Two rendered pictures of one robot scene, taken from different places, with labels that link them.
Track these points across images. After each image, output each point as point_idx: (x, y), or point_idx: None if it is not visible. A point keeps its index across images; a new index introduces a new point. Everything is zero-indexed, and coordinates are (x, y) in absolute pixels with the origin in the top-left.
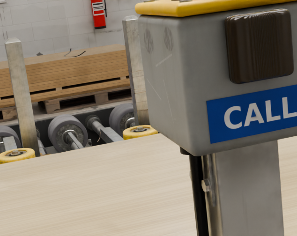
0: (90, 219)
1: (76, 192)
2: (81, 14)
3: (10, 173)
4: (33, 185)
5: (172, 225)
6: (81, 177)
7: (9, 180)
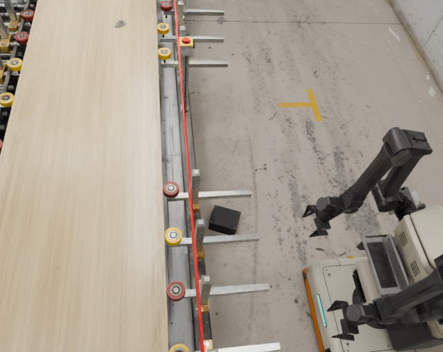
0: (91, 87)
1: (67, 87)
2: None
3: (28, 100)
4: (49, 96)
5: (107, 75)
6: (54, 84)
7: (38, 101)
